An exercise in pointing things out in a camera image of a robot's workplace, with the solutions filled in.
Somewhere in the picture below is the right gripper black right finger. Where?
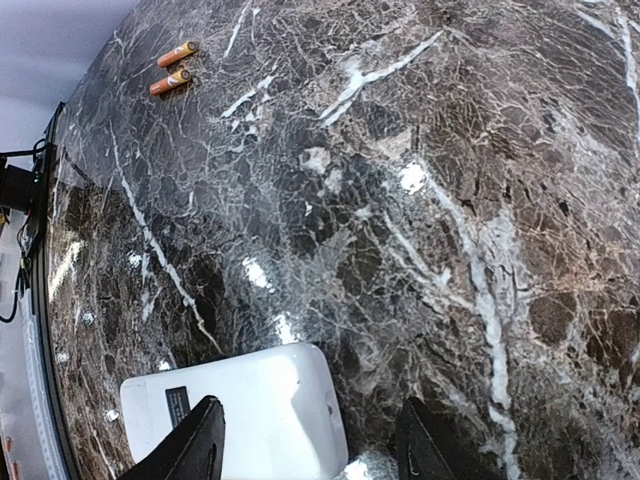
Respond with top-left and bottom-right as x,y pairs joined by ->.
396,397 -> 455,479

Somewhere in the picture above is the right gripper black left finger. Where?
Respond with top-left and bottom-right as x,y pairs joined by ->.
120,395 -> 226,480

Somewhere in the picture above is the white remote control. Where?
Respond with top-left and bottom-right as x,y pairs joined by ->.
120,343 -> 349,479

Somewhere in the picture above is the orange battery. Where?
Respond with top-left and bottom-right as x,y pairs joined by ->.
149,69 -> 192,96
156,41 -> 198,68

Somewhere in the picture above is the white slotted cable duct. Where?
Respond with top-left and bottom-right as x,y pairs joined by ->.
23,316 -> 68,480

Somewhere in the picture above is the black front rail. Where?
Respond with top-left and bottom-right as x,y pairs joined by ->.
29,102 -> 80,479

